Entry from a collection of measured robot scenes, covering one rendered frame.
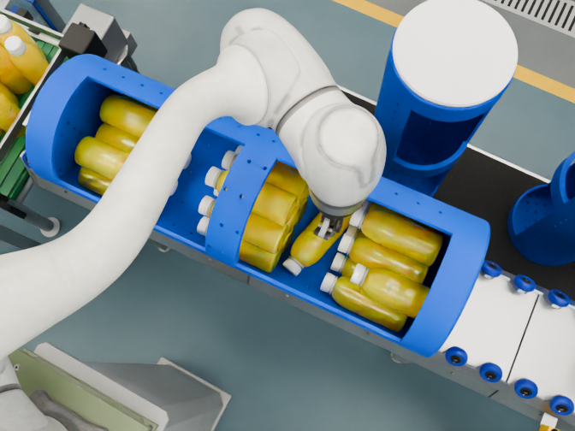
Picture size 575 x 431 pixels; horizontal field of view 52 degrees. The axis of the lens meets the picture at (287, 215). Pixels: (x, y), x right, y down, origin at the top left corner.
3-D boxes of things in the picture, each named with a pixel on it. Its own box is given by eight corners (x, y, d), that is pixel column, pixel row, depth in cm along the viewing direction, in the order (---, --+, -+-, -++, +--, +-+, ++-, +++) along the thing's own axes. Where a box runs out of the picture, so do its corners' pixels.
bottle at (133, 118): (99, 97, 120) (168, 127, 118) (118, 88, 126) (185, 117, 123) (96, 126, 124) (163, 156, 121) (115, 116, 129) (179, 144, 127)
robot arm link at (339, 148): (394, 185, 80) (340, 111, 83) (414, 142, 65) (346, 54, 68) (329, 227, 79) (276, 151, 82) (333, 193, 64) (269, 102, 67)
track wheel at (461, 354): (471, 358, 119) (471, 351, 120) (449, 349, 120) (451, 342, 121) (461, 371, 122) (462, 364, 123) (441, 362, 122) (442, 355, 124)
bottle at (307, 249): (327, 195, 127) (277, 250, 124) (342, 199, 121) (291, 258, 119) (345, 215, 130) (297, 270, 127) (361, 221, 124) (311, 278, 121)
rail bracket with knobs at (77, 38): (93, 82, 149) (77, 61, 139) (69, 72, 150) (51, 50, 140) (112, 50, 151) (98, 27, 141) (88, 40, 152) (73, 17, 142)
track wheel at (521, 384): (542, 392, 117) (542, 384, 118) (520, 381, 117) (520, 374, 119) (530, 404, 120) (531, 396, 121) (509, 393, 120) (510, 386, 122)
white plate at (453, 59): (367, 41, 133) (367, 44, 134) (450, 129, 126) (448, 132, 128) (459, -27, 136) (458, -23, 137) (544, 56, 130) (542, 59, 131)
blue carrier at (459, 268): (417, 357, 124) (444, 361, 96) (66, 192, 136) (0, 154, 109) (468, 237, 128) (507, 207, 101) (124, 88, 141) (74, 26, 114)
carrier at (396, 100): (345, 170, 218) (394, 228, 212) (364, 44, 134) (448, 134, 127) (403, 125, 222) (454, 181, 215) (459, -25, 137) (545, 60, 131)
